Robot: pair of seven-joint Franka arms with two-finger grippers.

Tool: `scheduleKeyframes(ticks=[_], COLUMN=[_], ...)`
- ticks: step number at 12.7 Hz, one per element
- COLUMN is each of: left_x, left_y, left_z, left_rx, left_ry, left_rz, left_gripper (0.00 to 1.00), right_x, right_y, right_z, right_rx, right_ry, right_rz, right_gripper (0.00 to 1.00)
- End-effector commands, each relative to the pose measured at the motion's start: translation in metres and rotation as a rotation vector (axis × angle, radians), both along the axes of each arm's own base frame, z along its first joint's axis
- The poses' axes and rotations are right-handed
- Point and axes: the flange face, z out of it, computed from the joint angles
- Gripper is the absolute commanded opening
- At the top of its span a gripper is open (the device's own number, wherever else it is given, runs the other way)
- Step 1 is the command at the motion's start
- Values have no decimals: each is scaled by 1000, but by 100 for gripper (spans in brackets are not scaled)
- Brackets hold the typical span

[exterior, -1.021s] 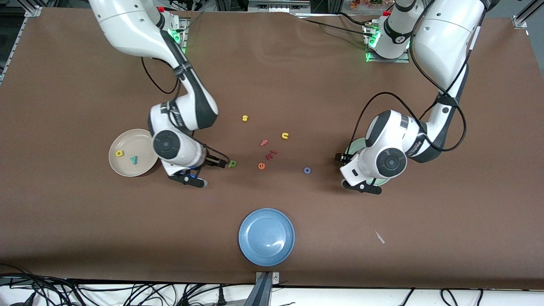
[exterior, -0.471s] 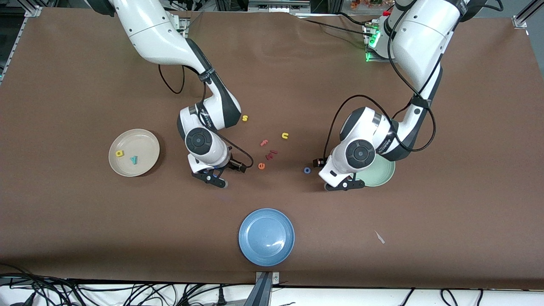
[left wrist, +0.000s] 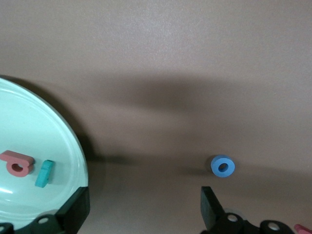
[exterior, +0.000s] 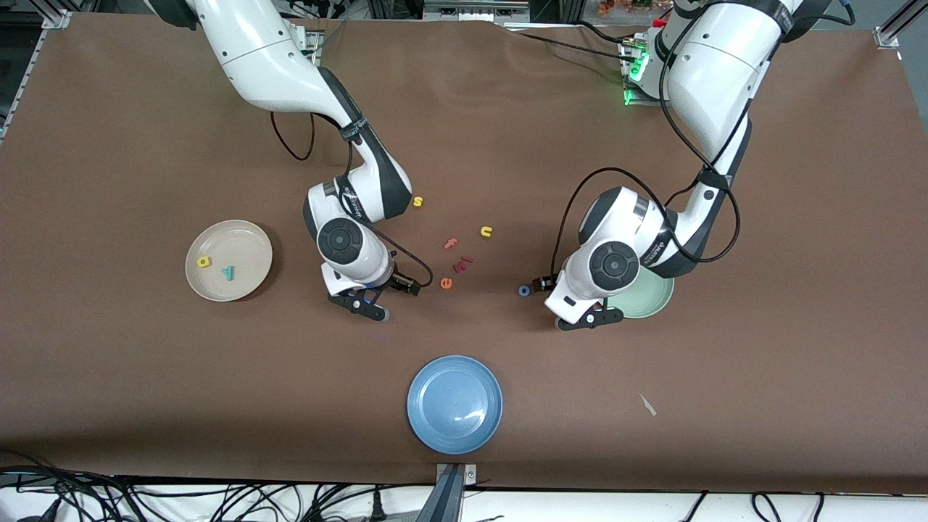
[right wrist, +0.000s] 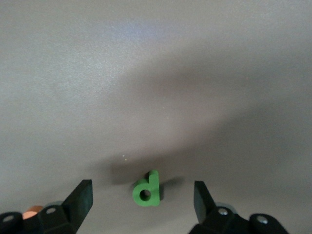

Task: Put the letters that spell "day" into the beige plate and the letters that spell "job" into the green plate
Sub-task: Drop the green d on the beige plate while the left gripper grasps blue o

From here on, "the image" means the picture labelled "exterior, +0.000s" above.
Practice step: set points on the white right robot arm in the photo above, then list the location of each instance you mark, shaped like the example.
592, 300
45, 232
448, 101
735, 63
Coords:
268, 65

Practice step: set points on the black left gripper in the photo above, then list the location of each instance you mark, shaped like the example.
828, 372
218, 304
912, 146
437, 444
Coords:
549, 283

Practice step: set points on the white paper scrap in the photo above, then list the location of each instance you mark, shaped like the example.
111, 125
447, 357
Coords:
647, 404

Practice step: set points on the blue plate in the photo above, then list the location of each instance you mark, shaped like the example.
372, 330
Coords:
454, 404

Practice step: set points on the black power plug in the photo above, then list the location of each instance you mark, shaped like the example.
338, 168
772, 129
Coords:
378, 507

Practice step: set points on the beige brown plate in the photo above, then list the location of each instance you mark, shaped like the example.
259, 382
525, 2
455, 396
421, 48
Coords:
228, 246

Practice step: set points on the grey power strip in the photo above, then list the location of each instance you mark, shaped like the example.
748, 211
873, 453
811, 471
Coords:
475, 9

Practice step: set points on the light green plate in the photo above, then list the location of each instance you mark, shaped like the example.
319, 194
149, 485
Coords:
652, 297

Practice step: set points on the brown table cover sheet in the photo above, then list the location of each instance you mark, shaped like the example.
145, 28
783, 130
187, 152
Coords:
507, 145

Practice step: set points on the aluminium frame rail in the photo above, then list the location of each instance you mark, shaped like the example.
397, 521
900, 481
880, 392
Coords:
899, 25
29, 65

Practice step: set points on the orange decoration object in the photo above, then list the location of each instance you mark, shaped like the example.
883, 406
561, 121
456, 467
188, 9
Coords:
627, 6

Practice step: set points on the metal table edge bracket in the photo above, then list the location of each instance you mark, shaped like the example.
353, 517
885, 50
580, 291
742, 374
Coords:
453, 493

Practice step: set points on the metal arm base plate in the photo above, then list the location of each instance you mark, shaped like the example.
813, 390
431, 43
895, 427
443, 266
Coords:
313, 43
629, 87

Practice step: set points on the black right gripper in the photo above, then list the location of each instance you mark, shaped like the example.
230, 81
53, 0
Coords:
401, 282

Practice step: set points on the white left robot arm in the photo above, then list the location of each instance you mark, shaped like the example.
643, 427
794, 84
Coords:
714, 72

